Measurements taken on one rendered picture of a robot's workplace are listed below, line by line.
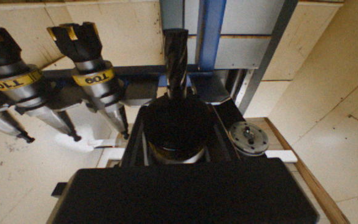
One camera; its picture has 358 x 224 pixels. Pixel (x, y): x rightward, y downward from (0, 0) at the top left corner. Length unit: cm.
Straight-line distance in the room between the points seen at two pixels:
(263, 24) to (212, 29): 65
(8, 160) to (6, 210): 20
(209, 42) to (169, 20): 55
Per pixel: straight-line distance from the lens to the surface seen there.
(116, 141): 110
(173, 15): 75
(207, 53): 21
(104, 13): 119
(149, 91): 19
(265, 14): 84
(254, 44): 85
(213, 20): 21
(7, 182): 89
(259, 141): 57
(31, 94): 26
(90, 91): 19
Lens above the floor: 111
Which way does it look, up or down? 43 degrees up
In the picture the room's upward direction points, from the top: 180 degrees clockwise
